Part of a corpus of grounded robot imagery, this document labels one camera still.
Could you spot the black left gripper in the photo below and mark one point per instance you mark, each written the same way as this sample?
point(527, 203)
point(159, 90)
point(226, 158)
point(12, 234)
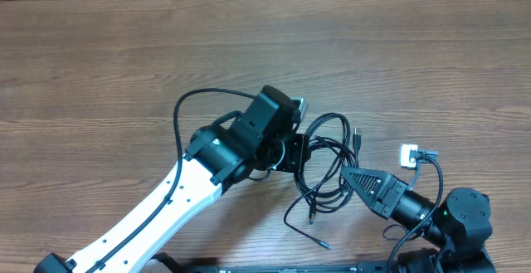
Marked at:
point(298, 152)

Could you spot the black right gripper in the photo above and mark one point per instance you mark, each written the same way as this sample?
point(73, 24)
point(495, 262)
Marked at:
point(379, 197)

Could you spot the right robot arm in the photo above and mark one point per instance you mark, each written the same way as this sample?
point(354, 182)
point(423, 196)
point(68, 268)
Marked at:
point(458, 227)

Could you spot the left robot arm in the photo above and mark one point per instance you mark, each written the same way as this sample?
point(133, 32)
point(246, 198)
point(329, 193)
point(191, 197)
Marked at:
point(219, 155)

